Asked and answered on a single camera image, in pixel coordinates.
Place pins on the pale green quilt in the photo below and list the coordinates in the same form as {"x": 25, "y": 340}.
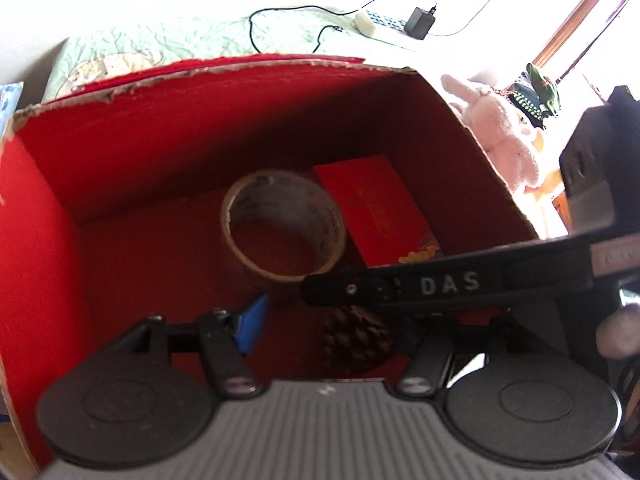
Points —
{"x": 175, "y": 40}

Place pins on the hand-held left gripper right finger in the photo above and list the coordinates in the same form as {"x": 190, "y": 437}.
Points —
{"x": 430, "y": 360}

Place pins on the black power adapter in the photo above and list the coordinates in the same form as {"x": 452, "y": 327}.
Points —
{"x": 419, "y": 22}

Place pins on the pink plush rabbit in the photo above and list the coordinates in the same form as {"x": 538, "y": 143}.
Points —
{"x": 500, "y": 130}

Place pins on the white power strip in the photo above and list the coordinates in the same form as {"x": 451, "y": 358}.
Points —
{"x": 375, "y": 22}

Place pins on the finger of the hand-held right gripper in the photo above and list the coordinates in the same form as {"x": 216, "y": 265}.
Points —
{"x": 350, "y": 287}

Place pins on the brown pine cone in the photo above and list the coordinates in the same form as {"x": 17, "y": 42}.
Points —
{"x": 355, "y": 345}

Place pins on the small red gift box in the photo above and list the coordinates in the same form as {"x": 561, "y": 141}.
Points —
{"x": 380, "y": 200}

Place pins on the wooden window frame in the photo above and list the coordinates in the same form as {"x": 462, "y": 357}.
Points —
{"x": 575, "y": 15}

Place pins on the person's right hand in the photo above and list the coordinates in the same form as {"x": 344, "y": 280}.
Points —
{"x": 617, "y": 335}

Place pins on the red cardboard box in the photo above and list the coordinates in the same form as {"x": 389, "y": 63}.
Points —
{"x": 125, "y": 170}

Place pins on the grey printed tape roll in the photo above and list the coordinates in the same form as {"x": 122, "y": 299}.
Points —
{"x": 330, "y": 220}

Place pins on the green striped plush toy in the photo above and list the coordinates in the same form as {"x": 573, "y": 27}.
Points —
{"x": 542, "y": 90}

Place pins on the blue white booklet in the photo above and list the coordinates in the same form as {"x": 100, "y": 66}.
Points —
{"x": 9, "y": 102}

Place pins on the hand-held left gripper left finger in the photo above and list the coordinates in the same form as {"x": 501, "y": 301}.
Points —
{"x": 252, "y": 325}

